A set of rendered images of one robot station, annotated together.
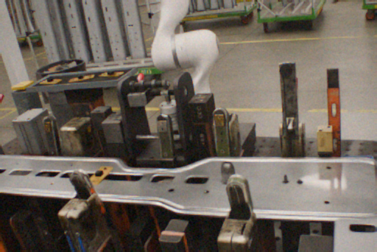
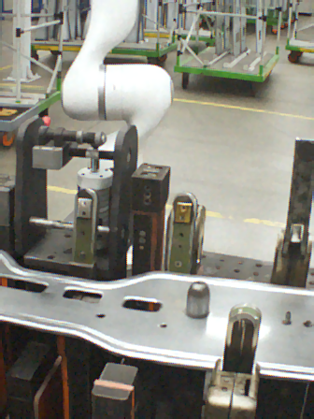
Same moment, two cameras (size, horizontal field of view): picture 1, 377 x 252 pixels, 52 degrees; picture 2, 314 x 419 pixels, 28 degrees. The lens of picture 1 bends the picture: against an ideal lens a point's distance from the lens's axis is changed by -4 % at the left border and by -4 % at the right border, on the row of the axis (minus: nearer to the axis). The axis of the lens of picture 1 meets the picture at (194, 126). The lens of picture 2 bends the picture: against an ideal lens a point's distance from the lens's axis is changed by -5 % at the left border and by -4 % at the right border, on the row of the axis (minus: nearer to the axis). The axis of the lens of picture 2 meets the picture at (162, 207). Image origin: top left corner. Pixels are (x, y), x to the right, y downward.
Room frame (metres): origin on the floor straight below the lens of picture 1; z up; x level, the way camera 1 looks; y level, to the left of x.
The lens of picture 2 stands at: (0.04, 0.16, 1.46)
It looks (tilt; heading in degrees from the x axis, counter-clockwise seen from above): 22 degrees down; 348
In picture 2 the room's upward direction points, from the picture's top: 3 degrees clockwise
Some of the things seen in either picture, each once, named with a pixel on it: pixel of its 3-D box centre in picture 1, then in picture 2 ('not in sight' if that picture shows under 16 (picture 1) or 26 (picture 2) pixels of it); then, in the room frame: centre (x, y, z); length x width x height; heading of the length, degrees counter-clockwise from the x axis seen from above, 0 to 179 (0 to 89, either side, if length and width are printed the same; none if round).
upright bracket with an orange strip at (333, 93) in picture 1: (335, 165); not in sight; (0.83, -0.32, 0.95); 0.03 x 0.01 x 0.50; 68
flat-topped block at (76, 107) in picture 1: (98, 141); not in sight; (1.30, 0.35, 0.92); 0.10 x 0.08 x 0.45; 68
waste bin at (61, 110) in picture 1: (69, 99); not in sight; (3.81, 1.17, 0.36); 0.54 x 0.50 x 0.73; 152
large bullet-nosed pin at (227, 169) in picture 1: (228, 174); (197, 301); (0.77, -0.05, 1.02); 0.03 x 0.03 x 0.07
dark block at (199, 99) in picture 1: (212, 165); (146, 284); (1.02, -0.03, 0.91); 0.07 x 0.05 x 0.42; 158
